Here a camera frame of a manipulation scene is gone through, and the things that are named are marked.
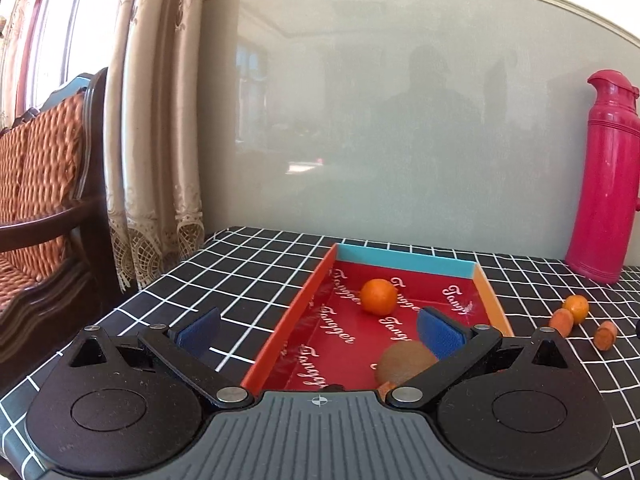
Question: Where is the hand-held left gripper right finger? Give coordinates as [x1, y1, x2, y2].
[385, 307, 568, 408]

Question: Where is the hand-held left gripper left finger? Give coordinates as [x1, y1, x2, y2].
[67, 307, 256, 408]

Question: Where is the brown kiwi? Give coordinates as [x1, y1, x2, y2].
[375, 342, 441, 387]

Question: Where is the tangerine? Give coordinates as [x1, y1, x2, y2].
[562, 295, 591, 325]
[360, 279, 399, 316]

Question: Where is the red cardboard tray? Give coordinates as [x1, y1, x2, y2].
[241, 242, 516, 395]

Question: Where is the black white checked tablecloth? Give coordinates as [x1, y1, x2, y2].
[0, 225, 640, 480]

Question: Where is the orange carrot piece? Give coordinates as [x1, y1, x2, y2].
[549, 308, 575, 339]
[594, 321, 619, 352]

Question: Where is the wooden chair with orange cushion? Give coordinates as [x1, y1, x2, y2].
[0, 67, 126, 376]

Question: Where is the beige embroidered curtain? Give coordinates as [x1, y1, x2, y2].
[102, 0, 207, 293]

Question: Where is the red thermos flask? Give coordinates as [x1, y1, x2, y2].
[565, 70, 640, 286]

